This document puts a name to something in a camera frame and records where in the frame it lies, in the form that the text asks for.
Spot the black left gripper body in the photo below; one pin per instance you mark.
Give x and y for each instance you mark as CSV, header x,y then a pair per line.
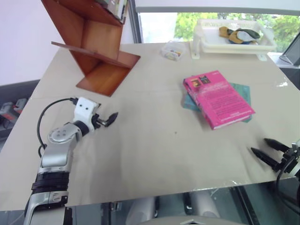
x,y
96,120

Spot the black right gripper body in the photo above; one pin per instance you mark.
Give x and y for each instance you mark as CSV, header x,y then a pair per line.
x,y
290,159

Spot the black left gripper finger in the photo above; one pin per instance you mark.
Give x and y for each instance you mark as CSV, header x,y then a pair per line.
x,y
112,118

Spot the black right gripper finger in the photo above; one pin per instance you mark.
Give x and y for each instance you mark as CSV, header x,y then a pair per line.
x,y
276,144
267,158

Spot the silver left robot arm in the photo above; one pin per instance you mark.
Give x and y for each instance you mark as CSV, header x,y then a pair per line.
x,y
56,154

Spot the green book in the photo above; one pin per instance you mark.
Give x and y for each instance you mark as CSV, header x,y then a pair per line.
x,y
241,90

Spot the pink book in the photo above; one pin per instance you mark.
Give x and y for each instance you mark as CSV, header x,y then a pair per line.
x,y
220,98

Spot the brown wooden bookshelf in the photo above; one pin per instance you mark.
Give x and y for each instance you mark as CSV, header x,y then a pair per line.
x,y
98,42

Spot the silver rounded robot leg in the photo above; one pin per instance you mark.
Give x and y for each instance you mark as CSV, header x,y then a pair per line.
x,y
205,204
141,208

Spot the grey red power tool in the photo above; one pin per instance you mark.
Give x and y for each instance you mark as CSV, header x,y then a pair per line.
x,y
20,104
7,110

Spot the dark low bench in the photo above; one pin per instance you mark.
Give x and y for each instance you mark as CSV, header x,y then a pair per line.
x,y
14,90

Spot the small clear plastic box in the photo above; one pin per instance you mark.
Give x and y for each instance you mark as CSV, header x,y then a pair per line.
x,y
173,51

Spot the dark grey tilted panel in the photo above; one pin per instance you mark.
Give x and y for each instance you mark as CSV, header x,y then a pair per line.
x,y
293,50

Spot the grey rounded robot torso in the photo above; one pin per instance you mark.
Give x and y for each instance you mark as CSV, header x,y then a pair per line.
x,y
187,221

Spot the white basket stand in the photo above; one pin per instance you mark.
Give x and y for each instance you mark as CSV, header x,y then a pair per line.
x,y
195,48

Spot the grey green cloth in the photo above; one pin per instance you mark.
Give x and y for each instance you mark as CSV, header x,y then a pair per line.
x,y
248,34

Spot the white plastic basket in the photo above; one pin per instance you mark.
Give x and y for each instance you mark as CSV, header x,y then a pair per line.
x,y
211,35

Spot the white roller blind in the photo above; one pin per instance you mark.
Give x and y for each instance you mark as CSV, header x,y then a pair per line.
x,y
211,5

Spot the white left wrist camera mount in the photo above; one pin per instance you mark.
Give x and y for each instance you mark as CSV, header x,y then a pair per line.
x,y
84,109

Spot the grey window frame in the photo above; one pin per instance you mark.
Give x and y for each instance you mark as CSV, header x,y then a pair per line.
x,y
135,23

